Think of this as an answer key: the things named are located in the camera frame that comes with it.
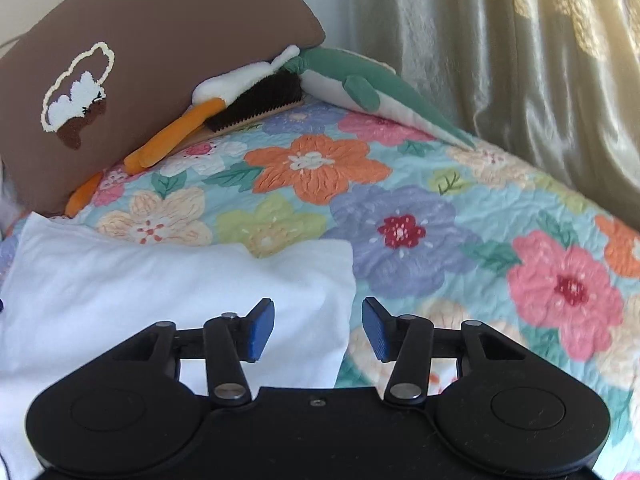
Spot brown pillow with cloud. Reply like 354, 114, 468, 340
1, 0, 324, 214

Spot white orange black plush bird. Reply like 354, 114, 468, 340
64, 44, 305, 219

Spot golden satin curtain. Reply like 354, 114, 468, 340
350, 0, 639, 226

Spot floral quilted bedspread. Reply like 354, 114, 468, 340
0, 96, 640, 480

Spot white fleece garment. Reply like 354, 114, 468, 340
1, 215, 356, 479

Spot green white plush crocodile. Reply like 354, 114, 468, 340
283, 47, 475, 151

